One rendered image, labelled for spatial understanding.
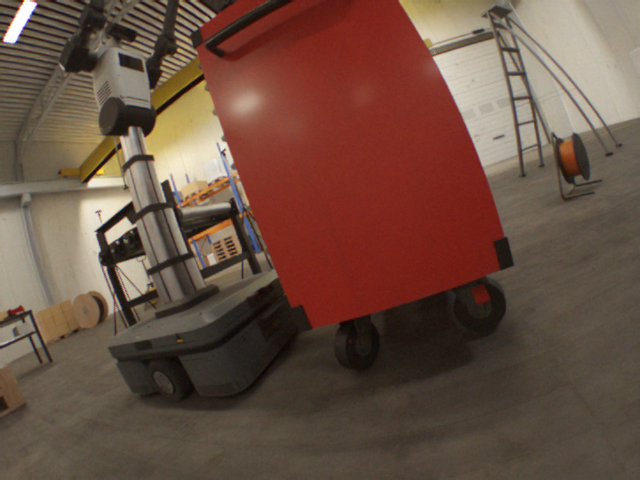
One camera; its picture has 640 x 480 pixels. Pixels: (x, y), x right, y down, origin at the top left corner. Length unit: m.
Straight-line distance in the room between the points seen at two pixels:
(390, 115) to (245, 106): 0.30
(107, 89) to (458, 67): 11.45
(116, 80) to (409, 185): 1.13
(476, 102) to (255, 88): 11.14
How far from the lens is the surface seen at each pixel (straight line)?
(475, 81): 11.91
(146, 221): 1.12
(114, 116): 1.24
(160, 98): 10.88
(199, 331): 0.79
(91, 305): 9.30
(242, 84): 0.68
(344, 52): 0.63
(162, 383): 1.05
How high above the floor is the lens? 0.38
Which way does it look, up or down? 4 degrees down
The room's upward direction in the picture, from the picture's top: 22 degrees counter-clockwise
